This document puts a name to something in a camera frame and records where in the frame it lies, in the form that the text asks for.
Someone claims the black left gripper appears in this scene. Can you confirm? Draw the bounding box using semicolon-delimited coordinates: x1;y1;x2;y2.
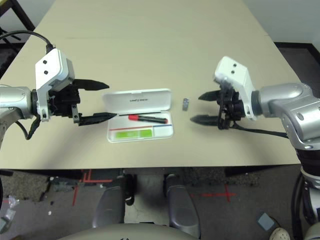
48;78;119;126

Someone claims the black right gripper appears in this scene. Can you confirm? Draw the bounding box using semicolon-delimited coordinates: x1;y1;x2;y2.
189;87;247;131

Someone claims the white plastic pencil case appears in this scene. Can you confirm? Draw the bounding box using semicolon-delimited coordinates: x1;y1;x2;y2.
102;87;175;144

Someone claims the green rectangular eraser box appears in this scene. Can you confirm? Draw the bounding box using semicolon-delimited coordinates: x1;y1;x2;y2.
115;129;153;140

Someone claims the red and black marker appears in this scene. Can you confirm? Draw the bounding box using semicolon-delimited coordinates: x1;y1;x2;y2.
127;114;169;125

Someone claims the black table underframe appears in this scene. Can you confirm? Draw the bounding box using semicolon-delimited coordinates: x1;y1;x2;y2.
0;164;305;179

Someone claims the black foam floor mat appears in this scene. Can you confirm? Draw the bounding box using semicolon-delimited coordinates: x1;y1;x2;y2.
0;47;21;74

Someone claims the grey robot left leg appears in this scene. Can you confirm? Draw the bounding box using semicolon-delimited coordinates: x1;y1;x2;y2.
92;174;126;229

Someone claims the black tripod stand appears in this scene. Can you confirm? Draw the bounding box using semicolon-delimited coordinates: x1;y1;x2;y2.
0;25;21;43

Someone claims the side table with black legs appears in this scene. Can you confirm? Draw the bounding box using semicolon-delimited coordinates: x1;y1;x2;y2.
0;0;36;31

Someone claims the grey blue floor pedal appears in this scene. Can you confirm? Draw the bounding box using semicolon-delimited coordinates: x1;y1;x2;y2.
257;212;275;231

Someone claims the clear plastic bag scrap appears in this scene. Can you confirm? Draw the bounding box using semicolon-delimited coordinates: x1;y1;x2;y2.
3;195;20;221

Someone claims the grey robot torso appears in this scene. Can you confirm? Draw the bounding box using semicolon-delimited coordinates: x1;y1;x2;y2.
56;222;199;240

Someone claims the white perforated shoe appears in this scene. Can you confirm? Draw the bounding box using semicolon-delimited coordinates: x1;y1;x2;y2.
270;226;291;240

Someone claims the grey block on floor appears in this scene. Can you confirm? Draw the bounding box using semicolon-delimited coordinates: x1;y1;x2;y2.
0;215;14;234

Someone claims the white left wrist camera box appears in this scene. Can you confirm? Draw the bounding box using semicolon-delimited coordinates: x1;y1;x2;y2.
34;47;76;123

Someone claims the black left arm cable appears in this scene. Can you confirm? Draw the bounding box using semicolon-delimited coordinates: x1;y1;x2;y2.
0;29;55;141

